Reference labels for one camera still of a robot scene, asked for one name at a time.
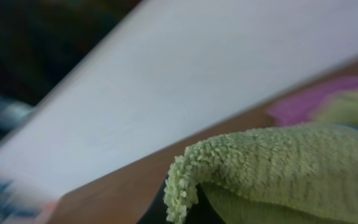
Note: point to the light green microfiber cloth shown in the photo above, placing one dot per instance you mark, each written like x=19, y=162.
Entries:
x=306, y=173

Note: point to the purple cloth far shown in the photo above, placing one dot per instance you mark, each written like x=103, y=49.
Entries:
x=299, y=107

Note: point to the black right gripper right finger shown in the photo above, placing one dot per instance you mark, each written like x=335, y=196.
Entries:
x=202, y=212

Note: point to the green cloth in pile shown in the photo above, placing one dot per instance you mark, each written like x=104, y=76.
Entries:
x=341, y=107

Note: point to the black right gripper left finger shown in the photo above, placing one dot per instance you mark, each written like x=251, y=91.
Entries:
x=157, y=212

